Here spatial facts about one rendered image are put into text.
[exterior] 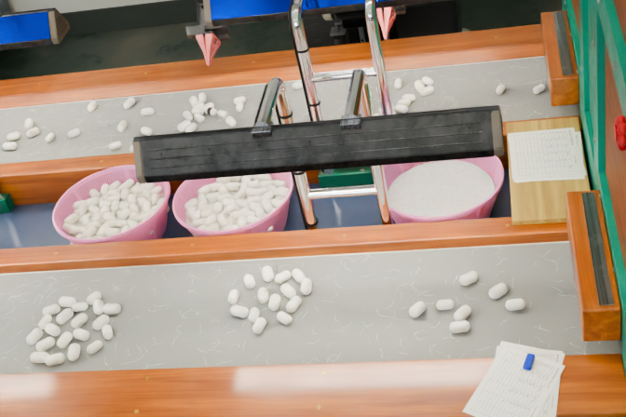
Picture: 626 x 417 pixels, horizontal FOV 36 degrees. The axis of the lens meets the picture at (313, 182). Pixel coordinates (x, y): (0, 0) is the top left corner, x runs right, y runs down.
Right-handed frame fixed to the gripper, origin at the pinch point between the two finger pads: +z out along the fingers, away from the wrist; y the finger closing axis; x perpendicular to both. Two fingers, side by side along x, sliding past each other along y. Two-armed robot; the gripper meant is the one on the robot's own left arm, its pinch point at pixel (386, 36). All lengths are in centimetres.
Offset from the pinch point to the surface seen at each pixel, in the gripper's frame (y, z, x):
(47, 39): -73, 3, -29
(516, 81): 29.7, 12.9, 4.5
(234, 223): -31, 47, -24
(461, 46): 17.2, -0.1, 12.3
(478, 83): 20.9, 12.3, 5.0
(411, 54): 4.7, 1.1, 11.3
